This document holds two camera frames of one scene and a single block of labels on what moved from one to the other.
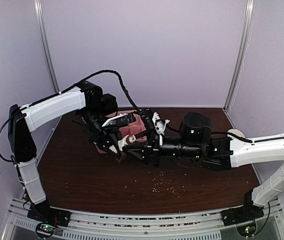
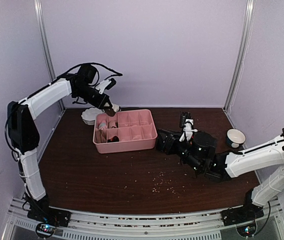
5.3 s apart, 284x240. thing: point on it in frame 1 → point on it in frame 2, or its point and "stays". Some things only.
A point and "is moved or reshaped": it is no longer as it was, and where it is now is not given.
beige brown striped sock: (127, 140) is moved or reshaped
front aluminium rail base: (147, 225) stays
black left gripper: (107, 135) → (100, 104)
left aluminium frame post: (41, 20) stays
